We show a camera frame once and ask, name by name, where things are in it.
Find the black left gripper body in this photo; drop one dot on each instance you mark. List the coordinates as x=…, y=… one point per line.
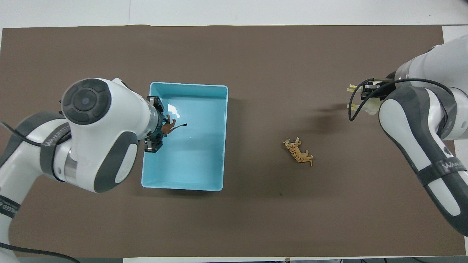
x=155, y=124

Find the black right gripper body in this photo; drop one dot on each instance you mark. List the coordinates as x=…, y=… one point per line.
x=374, y=89

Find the brown lion toy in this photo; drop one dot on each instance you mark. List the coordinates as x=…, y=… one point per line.
x=169, y=127

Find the cream llama toy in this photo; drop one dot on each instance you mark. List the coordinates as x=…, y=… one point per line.
x=371, y=107

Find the orange striped tiger toy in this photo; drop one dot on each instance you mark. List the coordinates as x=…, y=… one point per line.
x=298, y=152

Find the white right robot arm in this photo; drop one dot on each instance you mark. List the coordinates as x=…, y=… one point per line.
x=420, y=120

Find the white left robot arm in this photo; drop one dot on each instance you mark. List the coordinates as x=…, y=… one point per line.
x=95, y=138

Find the light blue storage box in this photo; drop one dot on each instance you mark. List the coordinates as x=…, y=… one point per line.
x=193, y=160

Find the brown table mat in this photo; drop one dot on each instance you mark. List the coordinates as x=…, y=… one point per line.
x=278, y=219

